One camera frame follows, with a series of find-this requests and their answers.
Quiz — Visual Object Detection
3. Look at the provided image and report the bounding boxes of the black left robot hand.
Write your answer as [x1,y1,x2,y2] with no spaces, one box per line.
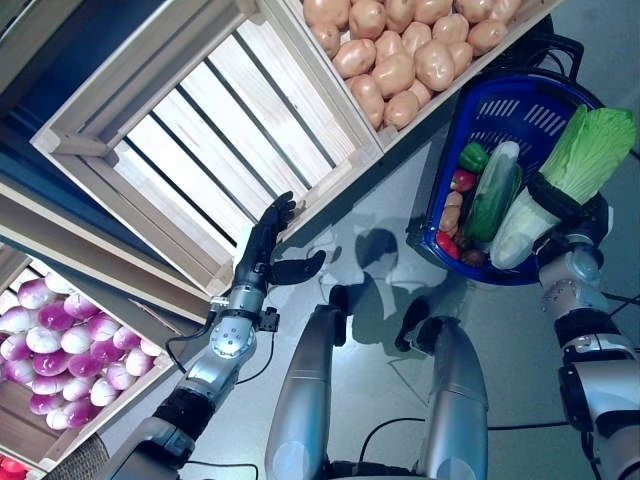
[232,190,329,292]

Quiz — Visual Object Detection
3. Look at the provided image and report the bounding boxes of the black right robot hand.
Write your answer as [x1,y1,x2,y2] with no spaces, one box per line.
[527,172,614,236]

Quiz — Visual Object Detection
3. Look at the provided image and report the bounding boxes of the napa cabbage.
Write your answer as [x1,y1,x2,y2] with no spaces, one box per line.
[488,103,637,269]
[463,141,524,242]

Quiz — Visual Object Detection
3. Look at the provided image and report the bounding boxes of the blue plastic shopping basket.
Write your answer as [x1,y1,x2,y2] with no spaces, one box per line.
[405,74,609,287]

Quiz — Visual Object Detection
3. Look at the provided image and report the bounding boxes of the dark green bell pepper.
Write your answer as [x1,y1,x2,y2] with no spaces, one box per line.
[458,142,490,174]

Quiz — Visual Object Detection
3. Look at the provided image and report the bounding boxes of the red pepper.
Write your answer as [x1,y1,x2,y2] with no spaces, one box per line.
[435,230,461,260]

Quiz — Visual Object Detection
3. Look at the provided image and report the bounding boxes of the wooden cabbage crate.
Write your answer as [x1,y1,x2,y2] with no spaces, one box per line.
[29,0,386,297]

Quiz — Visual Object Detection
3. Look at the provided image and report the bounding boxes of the wooden potato crate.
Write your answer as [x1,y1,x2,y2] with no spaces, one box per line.
[284,0,556,151]

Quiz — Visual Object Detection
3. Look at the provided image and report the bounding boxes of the wooden display shelf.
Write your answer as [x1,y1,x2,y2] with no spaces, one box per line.
[0,0,241,341]

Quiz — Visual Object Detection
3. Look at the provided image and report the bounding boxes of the wooden turnip crate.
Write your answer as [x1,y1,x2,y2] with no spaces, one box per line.
[0,244,176,474]

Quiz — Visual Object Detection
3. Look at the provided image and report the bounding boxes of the silver right robot leg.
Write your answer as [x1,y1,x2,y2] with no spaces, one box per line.
[394,294,490,480]

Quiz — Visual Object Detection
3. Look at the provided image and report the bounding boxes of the red vegetable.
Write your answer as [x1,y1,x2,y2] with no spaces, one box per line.
[0,453,26,480]

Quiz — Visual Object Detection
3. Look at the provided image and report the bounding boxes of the black cable bundle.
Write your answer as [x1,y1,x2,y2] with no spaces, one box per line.
[499,14,586,86]

